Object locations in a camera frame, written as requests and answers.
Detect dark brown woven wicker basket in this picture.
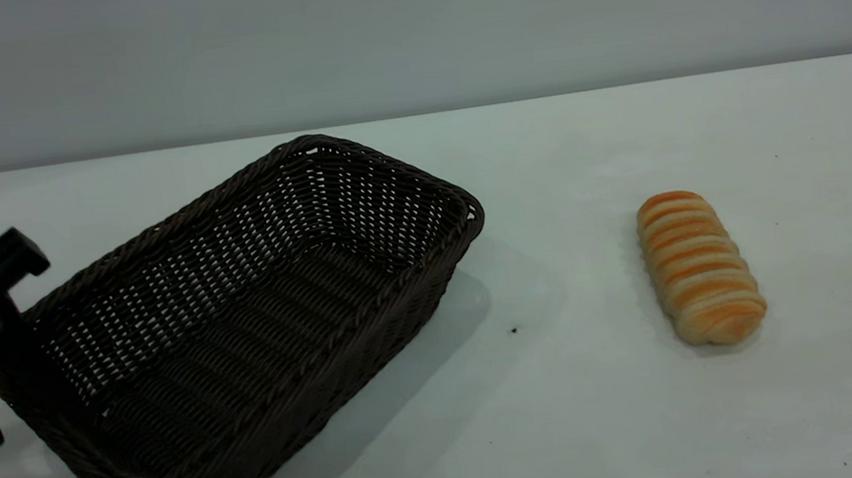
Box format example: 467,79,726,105
0,117,513,478

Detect striped golden bread roll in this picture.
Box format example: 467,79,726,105
633,183,772,353

